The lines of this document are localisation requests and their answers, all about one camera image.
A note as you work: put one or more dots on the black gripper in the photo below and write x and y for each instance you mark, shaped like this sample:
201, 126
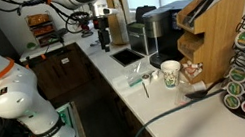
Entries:
103, 34

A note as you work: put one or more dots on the snack shelf rack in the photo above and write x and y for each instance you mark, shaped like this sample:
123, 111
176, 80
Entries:
41, 28

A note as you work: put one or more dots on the small white creamer cup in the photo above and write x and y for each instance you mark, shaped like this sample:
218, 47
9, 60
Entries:
155, 75
200, 86

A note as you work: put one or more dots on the wooden cup dispenser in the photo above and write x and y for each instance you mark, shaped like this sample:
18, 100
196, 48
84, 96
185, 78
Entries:
115, 29

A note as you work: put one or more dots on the black plastic spoon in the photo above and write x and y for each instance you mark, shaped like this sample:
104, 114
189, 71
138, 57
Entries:
196, 94

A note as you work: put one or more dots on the thin black stir stick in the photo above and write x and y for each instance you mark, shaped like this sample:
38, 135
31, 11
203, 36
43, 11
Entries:
145, 89

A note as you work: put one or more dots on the printed paper cup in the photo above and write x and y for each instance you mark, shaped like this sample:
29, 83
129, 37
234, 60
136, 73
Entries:
171, 75

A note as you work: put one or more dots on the black silver Keurig coffee maker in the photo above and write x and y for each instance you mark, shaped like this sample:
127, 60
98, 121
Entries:
167, 42

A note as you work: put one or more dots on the clear zip bag green strip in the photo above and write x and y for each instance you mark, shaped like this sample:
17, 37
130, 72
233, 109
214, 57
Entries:
137, 74

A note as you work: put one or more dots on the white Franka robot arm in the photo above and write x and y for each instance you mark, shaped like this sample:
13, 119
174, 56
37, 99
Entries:
16, 97

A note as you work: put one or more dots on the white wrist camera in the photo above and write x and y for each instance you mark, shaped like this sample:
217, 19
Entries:
107, 11

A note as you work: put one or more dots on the white coffee pod brown lid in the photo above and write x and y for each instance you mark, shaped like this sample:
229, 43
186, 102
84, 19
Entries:
145, 79

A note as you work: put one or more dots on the wooden condiment organizer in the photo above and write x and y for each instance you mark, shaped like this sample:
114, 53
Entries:
221, 34

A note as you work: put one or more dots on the dark brown cabinet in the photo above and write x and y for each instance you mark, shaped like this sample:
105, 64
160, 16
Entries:
62, 72

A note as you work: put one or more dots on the stack of paper cups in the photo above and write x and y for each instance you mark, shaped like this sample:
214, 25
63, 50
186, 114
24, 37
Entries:
118, 11

